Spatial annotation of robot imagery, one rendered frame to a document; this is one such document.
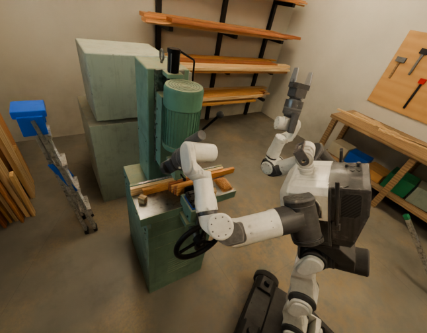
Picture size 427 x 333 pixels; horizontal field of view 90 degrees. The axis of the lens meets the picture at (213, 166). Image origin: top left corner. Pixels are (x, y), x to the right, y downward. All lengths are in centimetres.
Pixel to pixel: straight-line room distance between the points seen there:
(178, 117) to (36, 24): 246
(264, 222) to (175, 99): 59
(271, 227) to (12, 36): 308
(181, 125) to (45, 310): 159
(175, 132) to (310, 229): 67
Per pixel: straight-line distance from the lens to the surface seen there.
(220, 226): 65
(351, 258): 111
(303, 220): 74
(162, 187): 127
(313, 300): 141
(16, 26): 324
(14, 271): 231
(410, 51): 394
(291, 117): 115
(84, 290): 205
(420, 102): 388
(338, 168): 97
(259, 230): 69
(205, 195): 68
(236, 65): 367
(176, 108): 95
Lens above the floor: 181
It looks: 37 degrees down
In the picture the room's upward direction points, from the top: 12 degrees clockwise
